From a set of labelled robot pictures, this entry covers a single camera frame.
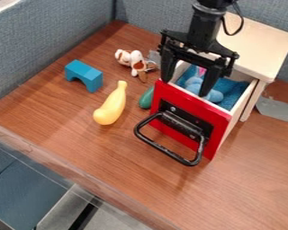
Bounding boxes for cabinet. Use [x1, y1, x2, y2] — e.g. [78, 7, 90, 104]
[212, 12, 288, 123]

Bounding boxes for blue arch block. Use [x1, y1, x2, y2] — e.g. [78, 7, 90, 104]
[63, 58, 106, 93]

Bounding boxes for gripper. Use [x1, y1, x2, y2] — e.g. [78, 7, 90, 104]
[157, 29, 240, 98]

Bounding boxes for green toy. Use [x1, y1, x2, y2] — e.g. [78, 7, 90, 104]
[138, 85, 157, 110]

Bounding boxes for grey tape patch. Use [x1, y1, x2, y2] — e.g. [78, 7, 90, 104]
[254, 95, 288, 125]

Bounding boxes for yellow toy banana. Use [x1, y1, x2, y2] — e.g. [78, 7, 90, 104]
[92, 80, 130, 126]

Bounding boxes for white and brown plush dog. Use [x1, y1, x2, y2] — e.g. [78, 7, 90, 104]
[113, 49, 150, 77]

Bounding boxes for drawer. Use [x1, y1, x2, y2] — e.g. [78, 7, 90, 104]
[132, 59, 260, 167]

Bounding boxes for blue plush toy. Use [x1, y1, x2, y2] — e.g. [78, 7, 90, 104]
[184, 65, 226, 104]

